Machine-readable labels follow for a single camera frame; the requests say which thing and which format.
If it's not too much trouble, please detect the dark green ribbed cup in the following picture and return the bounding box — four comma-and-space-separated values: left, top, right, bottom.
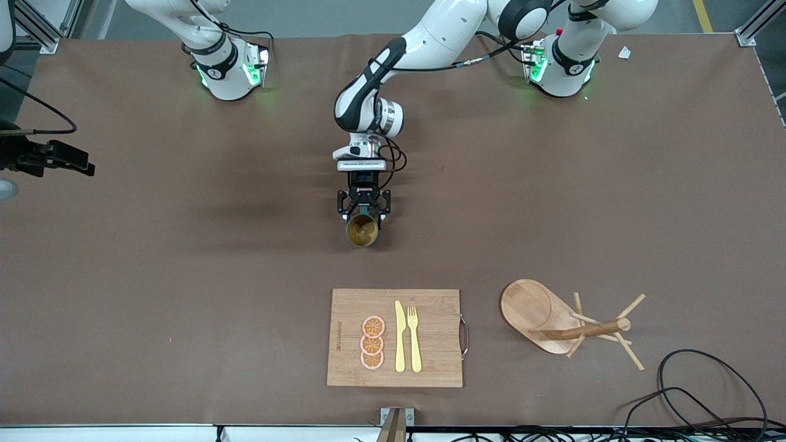
345, 212, 381, 249

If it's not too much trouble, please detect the wooden cup rack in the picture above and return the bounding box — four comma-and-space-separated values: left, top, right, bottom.
500, 279, 647, 372

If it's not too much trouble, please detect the yellow plastic knife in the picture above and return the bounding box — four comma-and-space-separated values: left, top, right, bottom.
394, 300, 407, 373

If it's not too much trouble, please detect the bamboo cutting board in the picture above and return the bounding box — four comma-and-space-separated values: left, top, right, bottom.
326, 289, 470, 389

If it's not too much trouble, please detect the yellow plastic fork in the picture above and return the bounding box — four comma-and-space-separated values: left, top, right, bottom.
407, 306, 422, 374

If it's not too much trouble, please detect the brown table mat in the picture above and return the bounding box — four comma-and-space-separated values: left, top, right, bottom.
0, 31, 786, 428

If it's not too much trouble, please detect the brown bar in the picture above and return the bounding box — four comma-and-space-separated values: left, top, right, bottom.
376, 408, 407, 442

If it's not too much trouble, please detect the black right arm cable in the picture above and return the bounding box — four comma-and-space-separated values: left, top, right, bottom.
0, 77, 78, 135

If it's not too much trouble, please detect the aluminium frame profile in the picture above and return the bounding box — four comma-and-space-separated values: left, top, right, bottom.
735, 0, 786, 48
12, 0, 84, 56

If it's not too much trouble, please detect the black base cable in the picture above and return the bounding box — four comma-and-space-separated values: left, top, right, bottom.
218, 21, 275, 62
470, 31, 535, 65

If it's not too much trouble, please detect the white table edge rail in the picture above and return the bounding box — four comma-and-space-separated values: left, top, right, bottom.
0, 424, 381, 442

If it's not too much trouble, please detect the black looped cable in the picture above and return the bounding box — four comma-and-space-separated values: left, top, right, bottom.
621, 387, 728, 430
657, 349, 769, 430

